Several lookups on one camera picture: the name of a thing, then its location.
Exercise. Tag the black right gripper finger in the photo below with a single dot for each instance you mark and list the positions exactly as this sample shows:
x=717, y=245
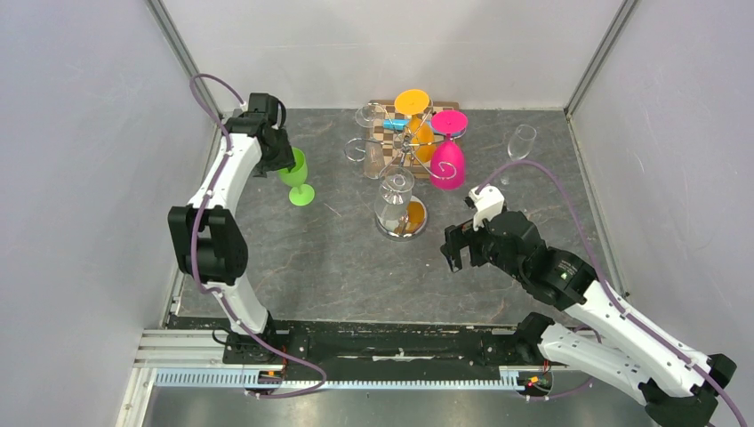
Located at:
x=451, y=250
x=458, y=237

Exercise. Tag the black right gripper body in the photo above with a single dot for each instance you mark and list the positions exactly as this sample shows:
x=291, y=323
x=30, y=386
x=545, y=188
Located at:
x=482, y=246

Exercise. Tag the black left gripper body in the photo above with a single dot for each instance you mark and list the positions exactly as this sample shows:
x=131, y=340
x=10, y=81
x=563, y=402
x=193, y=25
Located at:
x=279, y=157

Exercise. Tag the green plastic wine glass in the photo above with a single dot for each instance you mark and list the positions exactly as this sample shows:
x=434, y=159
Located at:
x=301, y=193

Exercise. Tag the chrome wine glass rack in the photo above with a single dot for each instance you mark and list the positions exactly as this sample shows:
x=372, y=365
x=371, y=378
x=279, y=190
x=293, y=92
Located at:
x=415, y=222

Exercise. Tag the clear wine glass front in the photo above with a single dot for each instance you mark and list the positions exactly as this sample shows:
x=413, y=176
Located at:
x=393, y=197

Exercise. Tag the clear wine glass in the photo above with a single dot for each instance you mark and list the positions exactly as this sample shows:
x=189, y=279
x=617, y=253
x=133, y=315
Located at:
x=367, y=117
x=393, y=197
x=521, y=142

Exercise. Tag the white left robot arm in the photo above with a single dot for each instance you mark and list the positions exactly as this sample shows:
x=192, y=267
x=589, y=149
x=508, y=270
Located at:
x=207, y=242

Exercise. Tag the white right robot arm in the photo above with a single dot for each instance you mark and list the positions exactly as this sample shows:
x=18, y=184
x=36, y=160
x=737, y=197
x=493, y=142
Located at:
x=676, y=384

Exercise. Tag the pink plastic wine glass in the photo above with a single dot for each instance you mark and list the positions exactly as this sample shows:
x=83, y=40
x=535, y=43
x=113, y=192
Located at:
x=447, y=165

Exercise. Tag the clear wine glass back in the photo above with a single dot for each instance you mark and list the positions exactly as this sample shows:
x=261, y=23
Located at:
x=367, y=117

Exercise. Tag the orange plastic wine glass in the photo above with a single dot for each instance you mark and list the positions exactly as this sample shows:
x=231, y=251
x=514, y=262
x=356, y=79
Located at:
x=416, y=140

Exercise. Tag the wooden chess board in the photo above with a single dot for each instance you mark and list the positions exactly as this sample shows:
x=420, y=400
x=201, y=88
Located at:
x=390, y=153

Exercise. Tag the blue cylindrical tube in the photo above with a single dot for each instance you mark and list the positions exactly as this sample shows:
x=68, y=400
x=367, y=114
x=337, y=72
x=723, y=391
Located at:
x=395, y=125

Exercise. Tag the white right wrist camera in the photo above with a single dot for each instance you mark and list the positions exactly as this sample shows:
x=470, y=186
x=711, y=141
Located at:
x=488, y=202

